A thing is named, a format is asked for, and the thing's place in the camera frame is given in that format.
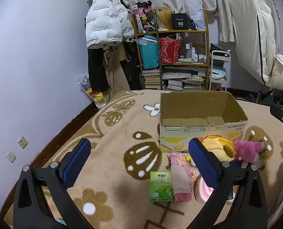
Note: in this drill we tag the pink printed bag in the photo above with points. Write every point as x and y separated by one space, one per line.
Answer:
217 86

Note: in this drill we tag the blonde wig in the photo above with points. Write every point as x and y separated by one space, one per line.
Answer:
164 16

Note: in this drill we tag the pile of magazines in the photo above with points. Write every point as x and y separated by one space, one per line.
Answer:
179 83

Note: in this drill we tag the pink plastic packet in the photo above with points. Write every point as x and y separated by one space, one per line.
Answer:
181 179

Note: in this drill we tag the floral pink and black bag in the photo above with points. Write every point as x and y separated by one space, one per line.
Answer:
142 16

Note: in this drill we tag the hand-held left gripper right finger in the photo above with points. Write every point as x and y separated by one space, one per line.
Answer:
203 164

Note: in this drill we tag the red patterned bag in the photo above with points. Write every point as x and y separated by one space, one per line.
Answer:
169 51

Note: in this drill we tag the pink plush toy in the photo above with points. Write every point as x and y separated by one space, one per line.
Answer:
245 150

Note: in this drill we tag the white folded mattress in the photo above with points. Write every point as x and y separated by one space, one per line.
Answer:
246 28

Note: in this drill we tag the pink squishy cake toy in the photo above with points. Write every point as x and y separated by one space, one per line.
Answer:
202 194

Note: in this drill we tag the small bear-print pouch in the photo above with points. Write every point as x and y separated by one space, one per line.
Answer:
195 174

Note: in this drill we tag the light blue cloth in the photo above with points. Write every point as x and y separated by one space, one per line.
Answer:
219 73

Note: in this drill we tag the teal bag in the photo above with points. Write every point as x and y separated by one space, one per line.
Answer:
148 54

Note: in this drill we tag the stack of thick books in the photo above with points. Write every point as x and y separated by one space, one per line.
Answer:
151 78

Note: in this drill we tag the cardboard box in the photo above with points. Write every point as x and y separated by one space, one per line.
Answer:
198 105

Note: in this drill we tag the hanging beige cloth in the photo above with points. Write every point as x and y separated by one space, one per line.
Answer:
115 76

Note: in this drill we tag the green tissue pack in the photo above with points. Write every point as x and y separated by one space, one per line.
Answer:
161 186

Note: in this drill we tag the cream bedding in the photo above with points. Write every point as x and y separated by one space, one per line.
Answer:
282 71

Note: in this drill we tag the black box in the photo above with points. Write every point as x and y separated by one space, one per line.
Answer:
181 21

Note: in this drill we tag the white wall socket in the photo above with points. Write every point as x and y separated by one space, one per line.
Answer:
11 157
22 142

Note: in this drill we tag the plastic bag with yellow contents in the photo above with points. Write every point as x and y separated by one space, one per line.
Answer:
93 97

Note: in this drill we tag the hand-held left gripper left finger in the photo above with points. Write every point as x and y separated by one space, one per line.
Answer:
75 164

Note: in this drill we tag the hanging black clothes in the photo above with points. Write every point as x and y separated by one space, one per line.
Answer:
96 71

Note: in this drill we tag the yellow plush toy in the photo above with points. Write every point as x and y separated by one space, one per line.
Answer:
213 148

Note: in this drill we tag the white trolley cart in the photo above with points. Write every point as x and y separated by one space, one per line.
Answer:
212 59

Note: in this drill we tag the white puffer jacket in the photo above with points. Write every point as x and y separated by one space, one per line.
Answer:
103 16

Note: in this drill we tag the beige floral carpet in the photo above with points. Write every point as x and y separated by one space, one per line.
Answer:
122 128

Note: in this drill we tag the clear plastic bag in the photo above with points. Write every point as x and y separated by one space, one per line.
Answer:
195 9

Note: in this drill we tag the yellow wooden shelf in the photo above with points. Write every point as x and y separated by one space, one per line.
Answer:
179 31

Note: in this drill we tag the row of small cosmetic bottles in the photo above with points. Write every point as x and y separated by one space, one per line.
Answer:
194 54

